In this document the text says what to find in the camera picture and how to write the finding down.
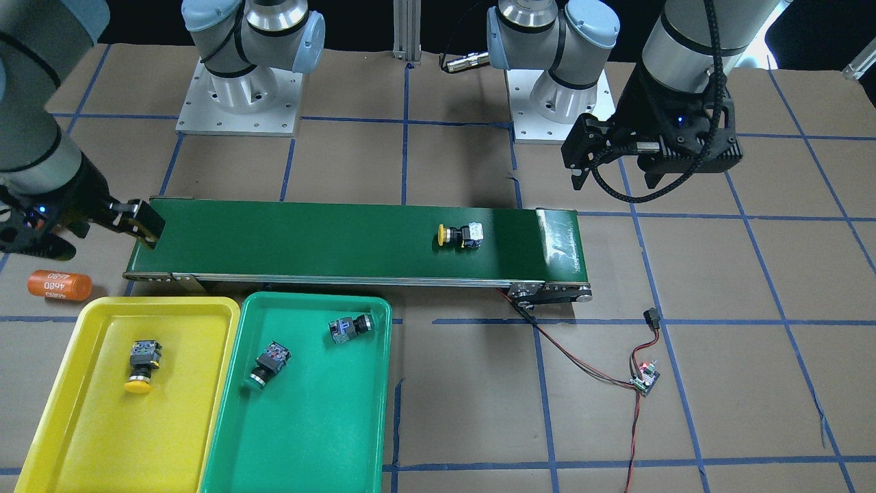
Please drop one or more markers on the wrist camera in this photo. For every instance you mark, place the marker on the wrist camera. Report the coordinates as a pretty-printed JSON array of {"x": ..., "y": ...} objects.
[
  {"x": 720, "y": 152},
  {"x": 30, "y": 217}
]

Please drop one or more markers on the yellow plastic tray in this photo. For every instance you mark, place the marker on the yellow plastic tray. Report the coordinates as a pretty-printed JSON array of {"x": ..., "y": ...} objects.
[{"x": 94, "y": 436}]

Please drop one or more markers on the small motor controller board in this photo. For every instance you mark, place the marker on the small motor controller board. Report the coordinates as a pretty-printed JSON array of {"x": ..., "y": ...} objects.
[{"x": 645, "y": 377}]

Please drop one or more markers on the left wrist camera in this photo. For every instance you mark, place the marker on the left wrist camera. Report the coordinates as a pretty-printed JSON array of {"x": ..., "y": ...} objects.
[{"x": 720, "y": 152}]

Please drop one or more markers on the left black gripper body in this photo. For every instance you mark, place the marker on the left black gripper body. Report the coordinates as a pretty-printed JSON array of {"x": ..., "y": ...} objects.
[{"x": 640, "y": 109}]

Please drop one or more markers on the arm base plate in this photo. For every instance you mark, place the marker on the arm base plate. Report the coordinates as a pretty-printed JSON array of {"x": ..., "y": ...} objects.
[
  {"x": 543, "y": 112},
  {"x": 265, "y": 102}
]

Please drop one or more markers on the black inline connector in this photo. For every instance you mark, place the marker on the black inline connector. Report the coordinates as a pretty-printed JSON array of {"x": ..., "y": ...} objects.
[{"x": 652, "y": 318}]

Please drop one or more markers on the aluminium frame post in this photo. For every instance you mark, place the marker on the aluminium frame post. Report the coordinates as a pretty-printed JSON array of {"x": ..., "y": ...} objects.
[{"x": 406, "y": 17}]

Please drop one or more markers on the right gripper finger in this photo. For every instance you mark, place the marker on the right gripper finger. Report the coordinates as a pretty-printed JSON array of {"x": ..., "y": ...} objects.
[
  {"x": 144, "y": 222},
  {"x": 52, "y": 247}
]

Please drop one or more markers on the green push button switch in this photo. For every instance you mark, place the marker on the green push button switch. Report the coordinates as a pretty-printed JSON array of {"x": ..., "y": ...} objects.
[
  {"x": 348, "y": 328},
  {"x": 268, "y": 365}
]

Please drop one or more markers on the green plastic tray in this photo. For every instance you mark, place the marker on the green plastic tray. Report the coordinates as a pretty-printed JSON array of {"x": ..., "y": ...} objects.
[{"x": 318, "y": 426}]

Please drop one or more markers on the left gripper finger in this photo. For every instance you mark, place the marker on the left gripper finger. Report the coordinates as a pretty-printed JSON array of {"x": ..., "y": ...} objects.
[
  {"x": 653, "y": 179},
  {"x": 578, "y": 177}
]

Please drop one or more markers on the orange cylinder with 4680 print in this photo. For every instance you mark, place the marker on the orange cylinder with 4680 print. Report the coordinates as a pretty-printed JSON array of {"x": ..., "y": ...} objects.
[{"x": 52, "y": 284}]

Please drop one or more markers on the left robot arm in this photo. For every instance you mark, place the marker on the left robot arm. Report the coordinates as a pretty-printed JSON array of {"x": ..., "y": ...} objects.
[{"x": 689, "y": 42}]

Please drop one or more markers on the yellow push button switch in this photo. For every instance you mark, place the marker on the yellow push button switch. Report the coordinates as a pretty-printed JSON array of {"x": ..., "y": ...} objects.
[
  {"x": 469, "y": 236},
  {"x": 144, "y": 358}
]

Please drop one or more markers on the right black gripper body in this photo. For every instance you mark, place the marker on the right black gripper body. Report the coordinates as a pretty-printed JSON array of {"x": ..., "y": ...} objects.
[{"x": 81, "y": 194}]

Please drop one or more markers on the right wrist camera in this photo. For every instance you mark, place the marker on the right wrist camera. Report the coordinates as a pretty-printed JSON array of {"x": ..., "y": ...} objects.
[{"x": 30, "y": 217}]

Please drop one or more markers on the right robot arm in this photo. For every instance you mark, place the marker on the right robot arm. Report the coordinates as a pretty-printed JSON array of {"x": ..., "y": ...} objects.
[{"x": 48, "y": 184}]

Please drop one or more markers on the green conveyor belt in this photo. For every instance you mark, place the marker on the green conveyor belt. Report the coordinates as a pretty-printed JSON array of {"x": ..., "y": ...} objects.
[{"x": 535, "y": 255}]

